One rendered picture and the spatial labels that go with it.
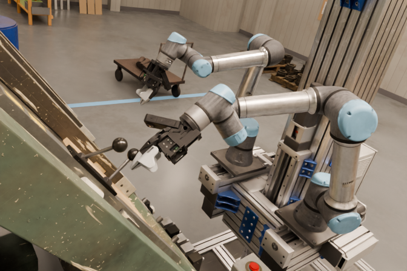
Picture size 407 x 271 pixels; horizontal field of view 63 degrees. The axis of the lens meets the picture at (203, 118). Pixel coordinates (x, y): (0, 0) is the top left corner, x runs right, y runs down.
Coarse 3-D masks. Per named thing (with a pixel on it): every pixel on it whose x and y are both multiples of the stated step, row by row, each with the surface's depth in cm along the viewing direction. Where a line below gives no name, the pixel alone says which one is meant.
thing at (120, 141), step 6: (120, 138) 81; (114, 144) 80; (120, 144) 80; (126, 144) 81; (102, 150) 82; (108, 150) 82; (114, 150) 81; (120, 150) 80; (84, 156) 82; (90, 156) 82
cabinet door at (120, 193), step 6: (66, 138) 122; (66, 144) 120; (72, 144) 121; (78, 150) 123; (90, 162) 129; (96, 168) 132; (102, 174) 134; (114, 186) 141; (120, 192) 144; (126, 198) 148; (132, 204) 149
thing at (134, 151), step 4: (132, 148) 95; (128, 152) 94; (132, 152) 93; (136, 152) 93; (128, 156) 93; (132, 156) 93; (128, 160) 94; (132, 160) 94; (124, 164) 93; (120, 168) 93; (116, 172) 92; (112, 176) 92; (108, 180) 91
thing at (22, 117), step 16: (0, 96) 62; (16, 112) 65; (32, 128) 69; (48, 144) 73; (64, 160) 77; (80, 176) 82; (128, 208) 101; (144, 224) 106; (160, 240) 116; (176, 256) 127
